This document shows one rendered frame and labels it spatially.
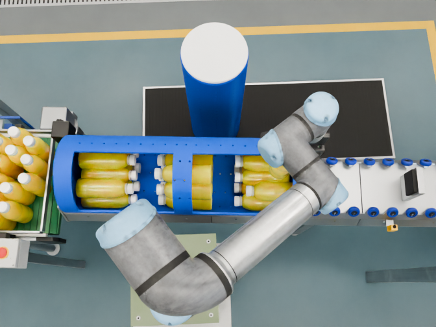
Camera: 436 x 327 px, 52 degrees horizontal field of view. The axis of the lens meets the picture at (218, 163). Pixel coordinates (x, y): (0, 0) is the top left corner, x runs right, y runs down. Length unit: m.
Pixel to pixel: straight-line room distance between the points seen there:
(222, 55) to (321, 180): 1.02
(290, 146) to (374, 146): 1.86
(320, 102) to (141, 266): 0.51
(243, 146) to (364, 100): 1.47
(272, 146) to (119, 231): 0.37
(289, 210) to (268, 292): 1.81
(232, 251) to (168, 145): 0.78
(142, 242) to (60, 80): 2.44
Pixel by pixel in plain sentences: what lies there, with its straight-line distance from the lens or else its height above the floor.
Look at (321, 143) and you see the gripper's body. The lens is 1.18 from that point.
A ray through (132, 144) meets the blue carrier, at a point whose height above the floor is 1.21.
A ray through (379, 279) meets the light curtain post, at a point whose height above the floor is 0.23.
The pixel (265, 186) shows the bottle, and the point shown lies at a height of 1.13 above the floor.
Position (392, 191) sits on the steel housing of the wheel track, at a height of 0.93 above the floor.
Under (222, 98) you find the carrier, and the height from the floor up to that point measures 0.87.
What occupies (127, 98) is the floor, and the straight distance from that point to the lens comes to 2.98.
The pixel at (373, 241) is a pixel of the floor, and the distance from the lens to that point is 2.84.
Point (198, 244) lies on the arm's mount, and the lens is 1.41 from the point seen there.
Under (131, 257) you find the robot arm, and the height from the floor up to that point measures 1.90.
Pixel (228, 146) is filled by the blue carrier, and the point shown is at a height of 1.21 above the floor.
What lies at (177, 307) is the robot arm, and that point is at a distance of 0.80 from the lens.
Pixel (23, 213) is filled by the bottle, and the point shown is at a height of 1.00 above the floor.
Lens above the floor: 2.68
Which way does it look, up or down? 75 degrees down
